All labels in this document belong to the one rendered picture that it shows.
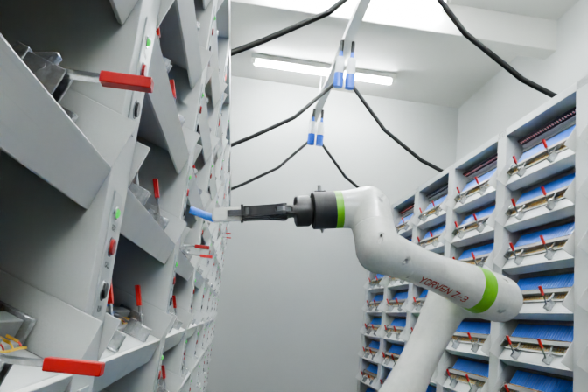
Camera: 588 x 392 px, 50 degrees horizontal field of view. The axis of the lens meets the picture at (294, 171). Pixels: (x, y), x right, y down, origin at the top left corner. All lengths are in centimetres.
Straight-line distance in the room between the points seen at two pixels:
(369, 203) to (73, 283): 99
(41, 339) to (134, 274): 71
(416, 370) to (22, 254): 129
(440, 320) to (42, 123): 148
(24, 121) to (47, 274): 24
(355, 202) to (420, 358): 49
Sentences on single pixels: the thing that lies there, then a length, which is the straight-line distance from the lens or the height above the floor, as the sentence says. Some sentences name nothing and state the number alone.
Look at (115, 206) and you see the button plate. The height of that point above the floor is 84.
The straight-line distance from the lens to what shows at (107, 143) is 63.
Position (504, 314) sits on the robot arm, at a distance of 173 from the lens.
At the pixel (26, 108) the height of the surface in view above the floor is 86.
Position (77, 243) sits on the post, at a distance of 62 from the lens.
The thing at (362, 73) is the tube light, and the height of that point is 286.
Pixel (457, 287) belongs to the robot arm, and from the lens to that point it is 159.
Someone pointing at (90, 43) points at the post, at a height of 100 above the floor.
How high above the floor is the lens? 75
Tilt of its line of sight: 13 degrees up
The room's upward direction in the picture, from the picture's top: 7 degrees clockwise
